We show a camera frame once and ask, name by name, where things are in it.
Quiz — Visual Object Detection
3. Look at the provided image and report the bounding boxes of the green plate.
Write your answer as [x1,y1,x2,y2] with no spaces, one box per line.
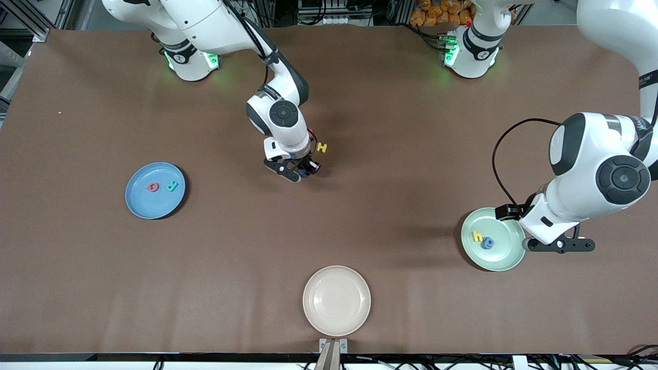
[461,207,527,272]

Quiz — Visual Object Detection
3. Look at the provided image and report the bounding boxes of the beige plate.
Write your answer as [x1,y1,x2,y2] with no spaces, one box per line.
[302,265,372,338]

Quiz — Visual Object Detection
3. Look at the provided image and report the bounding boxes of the blue plate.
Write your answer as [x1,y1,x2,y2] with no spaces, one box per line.
[125,162,186,220]

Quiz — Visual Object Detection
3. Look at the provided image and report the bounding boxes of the brown table cover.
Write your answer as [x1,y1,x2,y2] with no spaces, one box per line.
[0,25,658,355]

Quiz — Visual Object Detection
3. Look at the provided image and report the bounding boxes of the white ventilated equipment box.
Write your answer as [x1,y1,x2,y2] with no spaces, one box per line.
[297,0,375,26]

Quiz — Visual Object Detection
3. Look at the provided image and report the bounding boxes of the orange snack packets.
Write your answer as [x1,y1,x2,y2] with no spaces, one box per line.
[410,0,473,27]

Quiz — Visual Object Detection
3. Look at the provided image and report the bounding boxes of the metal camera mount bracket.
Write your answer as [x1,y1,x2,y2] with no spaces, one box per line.
[315,338,349,370]

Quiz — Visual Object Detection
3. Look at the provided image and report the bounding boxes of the aluminium frame post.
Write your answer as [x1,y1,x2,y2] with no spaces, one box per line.
[0,0,78,43]

